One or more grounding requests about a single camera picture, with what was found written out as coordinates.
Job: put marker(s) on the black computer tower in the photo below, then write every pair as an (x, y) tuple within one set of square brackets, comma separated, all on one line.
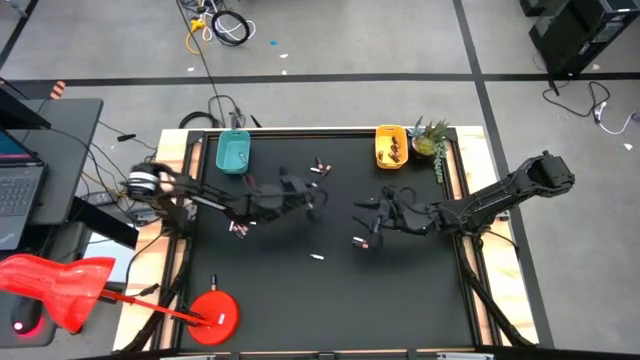
[(580, 35)]

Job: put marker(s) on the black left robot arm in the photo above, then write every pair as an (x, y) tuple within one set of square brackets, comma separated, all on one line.
[(220, 202)]

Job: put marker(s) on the black computer mouse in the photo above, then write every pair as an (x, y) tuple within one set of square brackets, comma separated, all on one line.
[(25, 312)]

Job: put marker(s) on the potted artificial plant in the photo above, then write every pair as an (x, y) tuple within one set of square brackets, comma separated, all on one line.
[(424, 145)]

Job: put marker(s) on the red desk lamp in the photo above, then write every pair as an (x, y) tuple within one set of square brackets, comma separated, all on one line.
[(215, 317)]

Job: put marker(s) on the black side desk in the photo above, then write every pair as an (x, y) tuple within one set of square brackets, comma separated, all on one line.
[(70, 145)]

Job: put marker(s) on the black plug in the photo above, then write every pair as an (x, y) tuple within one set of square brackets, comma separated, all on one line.
[(126, 136)]

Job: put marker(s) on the black laptop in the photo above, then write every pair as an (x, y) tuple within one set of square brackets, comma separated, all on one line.
[(20, 195)]

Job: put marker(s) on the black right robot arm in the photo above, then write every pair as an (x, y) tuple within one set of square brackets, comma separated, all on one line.
[(500, 200)]

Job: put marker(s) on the white box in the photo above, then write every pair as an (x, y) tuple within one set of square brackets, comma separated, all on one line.
[(107, 255)]

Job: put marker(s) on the yellow plastic bin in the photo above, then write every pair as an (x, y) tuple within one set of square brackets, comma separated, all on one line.
[(382, 131)]

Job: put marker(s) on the black desk leg beam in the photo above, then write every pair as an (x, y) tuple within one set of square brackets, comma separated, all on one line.
[(105, 225)]

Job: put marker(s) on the orange striped marker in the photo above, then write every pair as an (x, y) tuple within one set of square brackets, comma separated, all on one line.
[(58, 90)]

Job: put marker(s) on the silver bracket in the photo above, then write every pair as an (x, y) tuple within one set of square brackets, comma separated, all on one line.
[(187, 357), (465, 356)]

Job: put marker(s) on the black desk monitor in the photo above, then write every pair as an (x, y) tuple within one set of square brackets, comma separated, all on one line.
[(15, 112)]

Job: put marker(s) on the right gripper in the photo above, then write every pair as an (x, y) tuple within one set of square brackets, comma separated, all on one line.
[(402, 215)]

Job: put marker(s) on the black floor box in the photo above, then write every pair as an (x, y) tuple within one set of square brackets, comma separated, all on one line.
[(531, 7)]

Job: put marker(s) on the teal plastic bin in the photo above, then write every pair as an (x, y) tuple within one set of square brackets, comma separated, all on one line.
[(230, 150)]

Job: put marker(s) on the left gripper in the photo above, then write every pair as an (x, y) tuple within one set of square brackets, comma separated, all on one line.
[(297, 195)]

